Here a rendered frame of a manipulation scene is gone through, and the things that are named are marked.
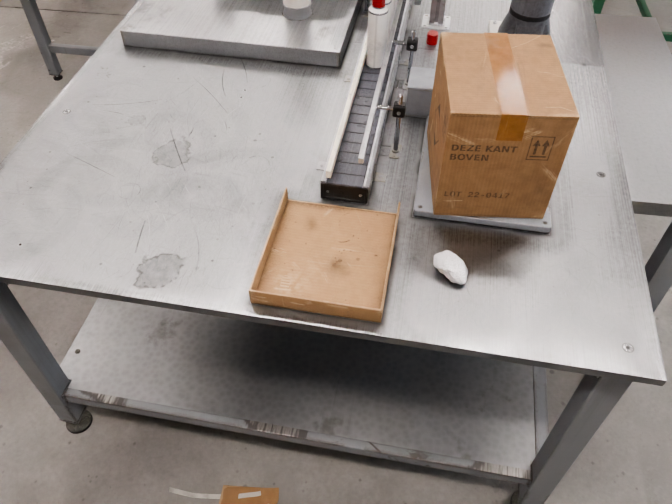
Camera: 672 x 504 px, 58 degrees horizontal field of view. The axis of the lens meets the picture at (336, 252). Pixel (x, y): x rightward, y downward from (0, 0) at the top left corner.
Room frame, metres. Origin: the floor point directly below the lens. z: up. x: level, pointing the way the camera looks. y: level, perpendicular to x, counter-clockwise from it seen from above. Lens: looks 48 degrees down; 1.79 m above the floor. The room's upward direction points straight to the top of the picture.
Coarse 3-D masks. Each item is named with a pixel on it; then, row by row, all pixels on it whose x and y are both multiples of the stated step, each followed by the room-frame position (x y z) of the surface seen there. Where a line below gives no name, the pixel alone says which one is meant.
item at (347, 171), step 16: (400, 16) 1.78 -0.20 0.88; (368, 80) 1.43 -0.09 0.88; (384, 80) 1.43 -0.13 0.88; (368, 96) 1.35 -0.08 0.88; (352, 112) 1.28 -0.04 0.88; (368, 112) 1.28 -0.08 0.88; (352, 128) 1.22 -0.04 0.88; (352, 144) 1.15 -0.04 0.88; (368, 144) 1.15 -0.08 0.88; (336, 160) 1.09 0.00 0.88; (352, 160) 1.09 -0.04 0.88; (368, 160) 1.09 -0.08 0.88; (336, 176) 1.04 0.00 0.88; (352, 176) 1.04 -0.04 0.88
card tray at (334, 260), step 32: (288, 224) 0.93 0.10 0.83; (320, 224) 0.93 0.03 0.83; (352, 224) 0.93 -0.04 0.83; (384, 224) 0.93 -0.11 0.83; (288, 256) 0.84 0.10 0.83; (320, 256) 0.84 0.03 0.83; (352, 256) 0.84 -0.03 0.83; (384, 256) 0.84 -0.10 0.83; (256, 288) 0.75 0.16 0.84; (288, 288) 0.75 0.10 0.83; (320, 288) 0.75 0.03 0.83; (352, 288) 0.75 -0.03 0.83; (384, 288) 0.72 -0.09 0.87
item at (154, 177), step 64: (448, 0) 1.99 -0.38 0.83; (576, 0) 1.99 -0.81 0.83; (128, 64) 1.59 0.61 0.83; (192, 64) 1.59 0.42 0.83; (256, 64) 1.59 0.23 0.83; (576, 64) 1.59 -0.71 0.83; (64, 128) 1.28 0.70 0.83; (128, 128) 1.28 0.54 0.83; (192, 128) 1.28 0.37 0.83; (256, 128) 1.28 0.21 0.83; (320, 128) 1.28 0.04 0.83; (384, 128) 1.28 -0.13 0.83; (576, 128) 1.28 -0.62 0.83; (0, 192) 1.04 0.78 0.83; (64, 192) 1.04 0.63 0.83; (128, 192) 1.04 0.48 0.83; (192, 192) 1.04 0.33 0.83; (256, 192) 1.04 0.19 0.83; (320, 192) 1.04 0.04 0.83; (384, 192) 1.04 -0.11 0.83; (576, 192) 1.04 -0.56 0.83; (0, 256) 0.84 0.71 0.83; (64, 256) 0.84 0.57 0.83; (128, 256) 0.84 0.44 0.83; (192, 256) 0.84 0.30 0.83; (256, 256) 0.84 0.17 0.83; (512, 256) 0.84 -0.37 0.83; (576, 256) 0.84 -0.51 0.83; (640, 256) 0.84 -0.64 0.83; (256, 320) 0.69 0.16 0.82; (320, 320) 0.68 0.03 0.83; (384, 320) 0.68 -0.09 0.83; (448, 320) 0.68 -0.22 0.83; (512, 320) 0.68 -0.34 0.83; (576, 320) 0.68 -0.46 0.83; (640, 320) 0.68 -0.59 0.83
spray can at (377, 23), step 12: (372, 0) 1.50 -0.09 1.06; (384, 0) 1.49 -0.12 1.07; (372, 12) 1.49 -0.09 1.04; (384, 12) 1.48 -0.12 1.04; (372, 24) 1.48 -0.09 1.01; (384, 24) 1.48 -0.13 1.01; (372, 36) 1.48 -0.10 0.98; (384, 36) 1.49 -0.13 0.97; (372, 48) 1.48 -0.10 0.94; (384, 48) 1.49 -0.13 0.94; (372, 60) 1.48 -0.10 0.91
